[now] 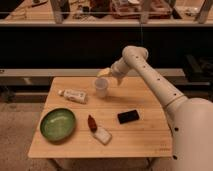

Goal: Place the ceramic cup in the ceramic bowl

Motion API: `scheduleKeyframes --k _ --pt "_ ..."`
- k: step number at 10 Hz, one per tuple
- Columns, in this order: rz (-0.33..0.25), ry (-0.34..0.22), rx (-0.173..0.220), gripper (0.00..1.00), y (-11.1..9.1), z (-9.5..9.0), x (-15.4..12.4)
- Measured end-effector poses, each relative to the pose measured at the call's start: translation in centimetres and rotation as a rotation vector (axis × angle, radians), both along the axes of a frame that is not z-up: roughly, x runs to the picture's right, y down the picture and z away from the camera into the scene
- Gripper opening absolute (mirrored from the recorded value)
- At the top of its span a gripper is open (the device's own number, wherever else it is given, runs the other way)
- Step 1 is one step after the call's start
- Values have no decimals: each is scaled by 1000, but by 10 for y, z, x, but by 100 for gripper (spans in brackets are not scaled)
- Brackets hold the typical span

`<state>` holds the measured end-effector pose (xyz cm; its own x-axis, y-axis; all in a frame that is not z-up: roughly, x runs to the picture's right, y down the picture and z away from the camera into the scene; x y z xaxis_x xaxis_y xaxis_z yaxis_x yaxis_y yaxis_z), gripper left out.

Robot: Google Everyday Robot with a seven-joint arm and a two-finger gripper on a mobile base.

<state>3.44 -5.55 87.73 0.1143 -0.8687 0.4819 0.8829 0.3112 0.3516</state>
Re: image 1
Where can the wooden table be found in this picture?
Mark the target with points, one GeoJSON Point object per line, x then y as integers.
{"type": "Point", "coordinates": [131, 142]}

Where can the black rectangular box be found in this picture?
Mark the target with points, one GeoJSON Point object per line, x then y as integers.
{"type": "Point", "coordinates": [128, 116]}

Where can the white lotion tube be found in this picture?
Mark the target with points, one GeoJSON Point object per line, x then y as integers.
{"type": "Point", "coordinates": [73, 95]}

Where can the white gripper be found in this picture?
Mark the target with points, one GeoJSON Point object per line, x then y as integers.
{"type": "Point", "coordinates": [119, 69]}

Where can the green ceramic bowl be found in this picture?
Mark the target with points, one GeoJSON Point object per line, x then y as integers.
{"type": "Point", "coordinates": [58, 124]}

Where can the long shelf bench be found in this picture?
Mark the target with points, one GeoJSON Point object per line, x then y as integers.
{"type": "Point", "coordinates": [15, 77]}

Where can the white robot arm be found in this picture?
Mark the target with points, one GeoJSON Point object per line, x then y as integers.
{"type": "Point", "coordinates": [191, 119]}

